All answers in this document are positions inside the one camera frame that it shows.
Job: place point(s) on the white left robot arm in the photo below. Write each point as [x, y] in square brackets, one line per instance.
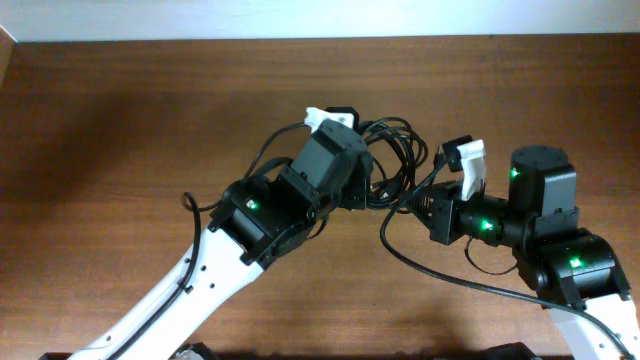
[259, 219]

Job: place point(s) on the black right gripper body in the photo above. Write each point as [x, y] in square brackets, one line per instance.
[445, 213]

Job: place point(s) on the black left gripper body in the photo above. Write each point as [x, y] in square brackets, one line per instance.
[353, 190]

